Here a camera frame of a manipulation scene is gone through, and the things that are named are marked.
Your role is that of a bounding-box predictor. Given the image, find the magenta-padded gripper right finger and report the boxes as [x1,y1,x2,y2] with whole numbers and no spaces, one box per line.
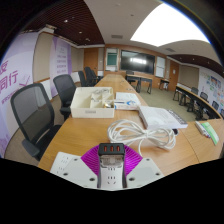
[123,144,165,190]

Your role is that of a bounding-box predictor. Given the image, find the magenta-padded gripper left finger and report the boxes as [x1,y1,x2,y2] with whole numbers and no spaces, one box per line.
[61,144,101,190]

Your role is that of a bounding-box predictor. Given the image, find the black charger block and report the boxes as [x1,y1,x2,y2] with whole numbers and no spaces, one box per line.
[97,142,126,170]

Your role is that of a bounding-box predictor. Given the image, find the white power strip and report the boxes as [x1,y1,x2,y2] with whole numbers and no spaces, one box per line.
[49,151,151,191]

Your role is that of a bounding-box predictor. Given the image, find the white flat product box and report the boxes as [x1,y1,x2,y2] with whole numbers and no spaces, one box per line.
[138,105,189,130]

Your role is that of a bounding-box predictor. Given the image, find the white open cardboard box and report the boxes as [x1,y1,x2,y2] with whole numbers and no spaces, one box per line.
[70,86,116,119]

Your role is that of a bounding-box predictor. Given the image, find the white and blue paper packet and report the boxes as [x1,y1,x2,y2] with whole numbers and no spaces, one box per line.
[114,91,142,111]

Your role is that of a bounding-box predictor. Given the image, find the white marker pen pack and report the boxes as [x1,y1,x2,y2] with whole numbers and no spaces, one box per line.
[194,120,212,139]

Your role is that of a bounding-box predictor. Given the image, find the large black mesh office chair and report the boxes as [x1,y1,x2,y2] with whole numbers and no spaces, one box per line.
[9,83,63,162]

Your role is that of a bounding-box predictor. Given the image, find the green booklet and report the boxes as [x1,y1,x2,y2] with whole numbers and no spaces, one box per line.
[200,121,220,146]

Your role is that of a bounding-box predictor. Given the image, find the dark-legged wooden desk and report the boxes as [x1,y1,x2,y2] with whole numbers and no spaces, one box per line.
[125,73,153,94]

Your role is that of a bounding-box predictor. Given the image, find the long curved wooden table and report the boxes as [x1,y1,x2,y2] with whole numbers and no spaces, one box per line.
[173,83,221,121]

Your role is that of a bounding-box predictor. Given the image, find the small dark side table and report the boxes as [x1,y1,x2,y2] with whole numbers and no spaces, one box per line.
[159,78,170,91]

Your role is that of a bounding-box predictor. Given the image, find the group of black office chairs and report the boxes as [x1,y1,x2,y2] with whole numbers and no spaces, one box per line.
[77,66,101,88]

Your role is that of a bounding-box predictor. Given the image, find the row of black chairs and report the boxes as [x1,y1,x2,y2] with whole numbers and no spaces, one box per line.
[173,85,224,121]

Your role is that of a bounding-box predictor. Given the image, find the bright ceiling light panel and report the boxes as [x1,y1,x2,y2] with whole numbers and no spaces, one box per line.
[129,2,211,48]

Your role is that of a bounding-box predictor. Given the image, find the white coiled power cable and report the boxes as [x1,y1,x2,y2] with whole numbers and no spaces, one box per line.
[107,119,177,158]

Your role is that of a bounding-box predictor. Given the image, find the white wall whiteboard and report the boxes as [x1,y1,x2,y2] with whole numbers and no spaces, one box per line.
[155,56,166,78]

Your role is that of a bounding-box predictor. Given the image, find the large black wall screen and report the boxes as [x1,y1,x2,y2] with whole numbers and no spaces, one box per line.
[120,49,156,75]

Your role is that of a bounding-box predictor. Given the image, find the colourful wall posters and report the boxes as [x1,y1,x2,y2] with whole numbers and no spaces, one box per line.
[199,68,224,114]

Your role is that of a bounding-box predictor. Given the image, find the purple lettered wall banner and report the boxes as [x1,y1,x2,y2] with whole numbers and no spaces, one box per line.
[0,31,39,158]

